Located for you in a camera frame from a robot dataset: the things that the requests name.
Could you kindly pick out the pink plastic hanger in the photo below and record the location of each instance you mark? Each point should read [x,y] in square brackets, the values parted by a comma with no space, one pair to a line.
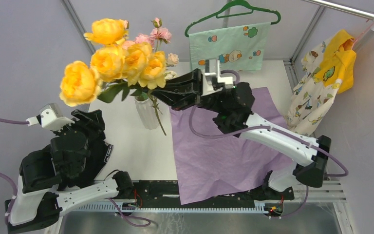
[362,34]

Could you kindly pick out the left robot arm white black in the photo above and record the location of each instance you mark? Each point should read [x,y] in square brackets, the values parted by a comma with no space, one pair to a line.
[60,177]

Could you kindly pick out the green cartoon print cloth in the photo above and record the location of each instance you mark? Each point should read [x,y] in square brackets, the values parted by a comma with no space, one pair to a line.
[238,48]

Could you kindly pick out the pink peony flower stem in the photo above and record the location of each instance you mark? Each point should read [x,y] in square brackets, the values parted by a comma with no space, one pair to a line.
[158,35]

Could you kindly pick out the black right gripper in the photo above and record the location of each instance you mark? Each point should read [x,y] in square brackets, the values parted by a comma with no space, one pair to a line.
[182,91]

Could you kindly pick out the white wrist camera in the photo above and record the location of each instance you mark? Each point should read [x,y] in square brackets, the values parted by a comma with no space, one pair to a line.
[50,118]
[213,80]

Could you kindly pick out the purple wrapping paper sheet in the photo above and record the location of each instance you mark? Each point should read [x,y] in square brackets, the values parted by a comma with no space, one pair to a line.
[209,167]

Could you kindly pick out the white ribbed ceramic vase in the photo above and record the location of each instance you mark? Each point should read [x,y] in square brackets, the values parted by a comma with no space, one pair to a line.
[146,112]

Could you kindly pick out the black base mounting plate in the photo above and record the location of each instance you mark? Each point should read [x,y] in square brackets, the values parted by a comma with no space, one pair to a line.
[165,194]

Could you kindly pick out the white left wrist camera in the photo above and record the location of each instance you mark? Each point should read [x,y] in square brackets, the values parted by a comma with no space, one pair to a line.
[50,118]

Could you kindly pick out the white slotted cable duct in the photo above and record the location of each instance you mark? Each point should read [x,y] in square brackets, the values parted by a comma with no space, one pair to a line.
[126,207]

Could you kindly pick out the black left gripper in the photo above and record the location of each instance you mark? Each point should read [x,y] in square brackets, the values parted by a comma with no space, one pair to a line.
[92,121]

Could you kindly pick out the yellow flower bunch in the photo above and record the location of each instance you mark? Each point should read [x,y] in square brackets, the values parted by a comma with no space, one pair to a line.
[113,70]

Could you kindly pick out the white peony flower stem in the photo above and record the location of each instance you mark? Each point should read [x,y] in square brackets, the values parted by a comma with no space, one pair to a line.
[169,74]

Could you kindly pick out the metal clothes rail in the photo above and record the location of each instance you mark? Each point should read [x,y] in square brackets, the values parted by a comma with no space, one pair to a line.
[345,9]

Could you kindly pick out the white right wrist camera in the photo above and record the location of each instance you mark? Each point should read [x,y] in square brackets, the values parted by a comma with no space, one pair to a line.
[213,80]

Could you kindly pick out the yellow cartoon child shirt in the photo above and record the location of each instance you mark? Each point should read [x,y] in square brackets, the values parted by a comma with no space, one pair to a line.
[329,69]

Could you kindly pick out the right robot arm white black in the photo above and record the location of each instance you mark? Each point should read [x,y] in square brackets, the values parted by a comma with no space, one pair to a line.
[224,94]

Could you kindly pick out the black cloth bundle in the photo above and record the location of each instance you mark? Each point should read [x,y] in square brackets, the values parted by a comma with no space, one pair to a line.
[100,152]

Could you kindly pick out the cream rose flower stem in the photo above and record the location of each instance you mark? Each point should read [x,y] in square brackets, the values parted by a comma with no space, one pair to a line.
[172,59]

